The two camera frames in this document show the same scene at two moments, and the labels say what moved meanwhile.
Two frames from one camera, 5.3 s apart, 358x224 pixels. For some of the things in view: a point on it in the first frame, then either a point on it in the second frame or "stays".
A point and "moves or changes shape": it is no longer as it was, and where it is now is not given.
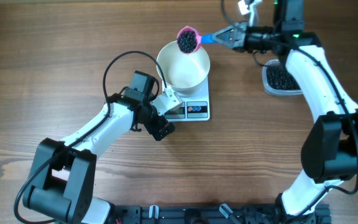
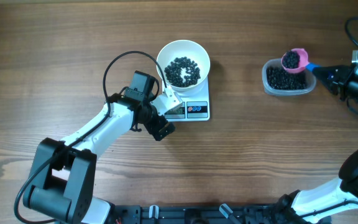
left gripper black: x=153 y=128 stays
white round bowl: x=185 y=73 stays
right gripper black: x=238 y=36 to x=342 y=74
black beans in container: x=279 y=78 stays
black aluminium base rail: x=214 y=214 stays
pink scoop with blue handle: x=189 y=40 moves or changes shape
